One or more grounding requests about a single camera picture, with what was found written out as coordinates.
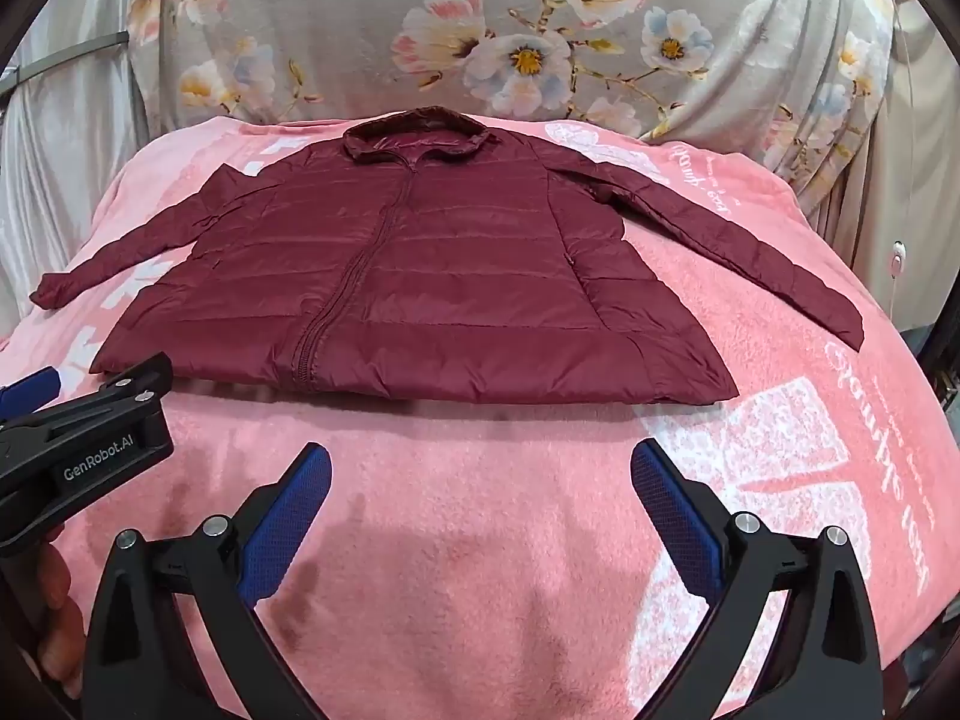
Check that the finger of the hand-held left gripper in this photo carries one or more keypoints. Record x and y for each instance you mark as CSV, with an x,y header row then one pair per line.
x,y
30,388
112,409

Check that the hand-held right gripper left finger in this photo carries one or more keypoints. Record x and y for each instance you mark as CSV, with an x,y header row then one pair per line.
x,y
289,525

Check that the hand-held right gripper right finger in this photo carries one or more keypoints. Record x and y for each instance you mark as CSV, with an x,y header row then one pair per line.
x,y
675,521

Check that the maroon puffer jacket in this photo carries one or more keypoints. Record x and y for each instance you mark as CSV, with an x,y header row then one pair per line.
x,y
450,277

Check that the person's left hand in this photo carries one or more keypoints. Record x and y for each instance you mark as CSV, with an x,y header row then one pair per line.
x,y
60,615

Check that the pink printed blanket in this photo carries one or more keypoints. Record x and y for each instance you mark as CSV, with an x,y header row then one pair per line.
x,y
487,540

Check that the silver satin cloth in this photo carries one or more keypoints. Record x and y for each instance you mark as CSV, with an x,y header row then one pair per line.
x,y
67,165

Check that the dark object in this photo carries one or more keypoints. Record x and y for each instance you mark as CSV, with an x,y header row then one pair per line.
x,y
946,367

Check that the grey floral bed sheet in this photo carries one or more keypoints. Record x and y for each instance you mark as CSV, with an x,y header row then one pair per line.
x,y
375,30

